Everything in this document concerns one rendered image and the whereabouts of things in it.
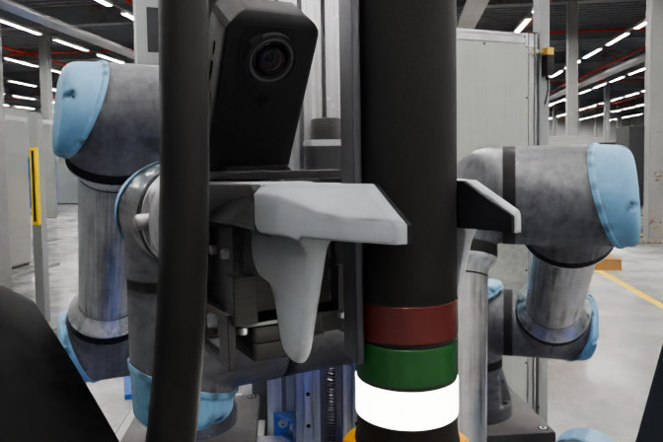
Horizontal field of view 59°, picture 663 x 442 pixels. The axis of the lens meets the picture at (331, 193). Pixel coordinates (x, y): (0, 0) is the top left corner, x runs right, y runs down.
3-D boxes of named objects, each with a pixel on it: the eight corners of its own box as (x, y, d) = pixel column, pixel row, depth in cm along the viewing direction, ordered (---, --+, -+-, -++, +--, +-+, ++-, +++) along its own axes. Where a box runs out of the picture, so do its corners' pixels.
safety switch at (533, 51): (535, 104, 231) (535, 44, 229) (528, 106, 235) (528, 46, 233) (553, 105, 234) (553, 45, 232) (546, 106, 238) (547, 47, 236)
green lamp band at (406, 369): (430, 399, 17) (429, 357, 17) (334, 375, 19) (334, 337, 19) (474, 364, 20) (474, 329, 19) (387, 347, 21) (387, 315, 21)
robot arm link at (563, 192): (503, 302, 111) (502, 123, 67) (588, 307, 107) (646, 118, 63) (503, 365, 105) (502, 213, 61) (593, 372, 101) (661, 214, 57)
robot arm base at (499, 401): (418, 393, 113) (418, 342, 112) (494, 389, 114) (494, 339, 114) (439, 427, 98) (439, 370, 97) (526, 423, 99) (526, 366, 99)
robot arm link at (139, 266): (206, 258, 50) (203, 160, 50) (254, 278, 41) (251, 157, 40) (110, 267, 46) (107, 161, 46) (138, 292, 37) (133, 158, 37)
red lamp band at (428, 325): (429, 354, 17) (429, 312, 17) (334, 335, 19) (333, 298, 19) (474, 327, 19) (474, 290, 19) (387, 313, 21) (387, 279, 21)
